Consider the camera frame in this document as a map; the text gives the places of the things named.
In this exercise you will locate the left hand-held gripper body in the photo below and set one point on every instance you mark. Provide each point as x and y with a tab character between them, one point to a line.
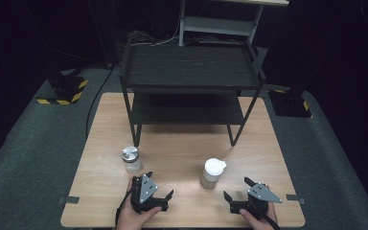
147	191

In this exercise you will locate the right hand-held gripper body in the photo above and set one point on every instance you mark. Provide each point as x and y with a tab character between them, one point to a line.
258	195

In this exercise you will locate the glass jar with metal lid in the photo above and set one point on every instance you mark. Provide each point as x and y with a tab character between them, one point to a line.
131	159

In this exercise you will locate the jar with white lid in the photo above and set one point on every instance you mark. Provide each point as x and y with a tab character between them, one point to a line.
213	171

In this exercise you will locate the black two-tier shelf rack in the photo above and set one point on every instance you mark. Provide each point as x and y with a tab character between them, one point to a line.
188	67

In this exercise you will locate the person's right hand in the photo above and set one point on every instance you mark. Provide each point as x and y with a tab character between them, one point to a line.
262	224

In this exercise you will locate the person's left hand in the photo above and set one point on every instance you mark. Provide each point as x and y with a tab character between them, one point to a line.
131	220

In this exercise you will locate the grey tape strip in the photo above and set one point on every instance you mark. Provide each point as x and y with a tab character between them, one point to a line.
295	198
70	200

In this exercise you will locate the yellow-black striped stand base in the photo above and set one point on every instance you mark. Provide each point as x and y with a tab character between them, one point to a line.
67	91
289	105

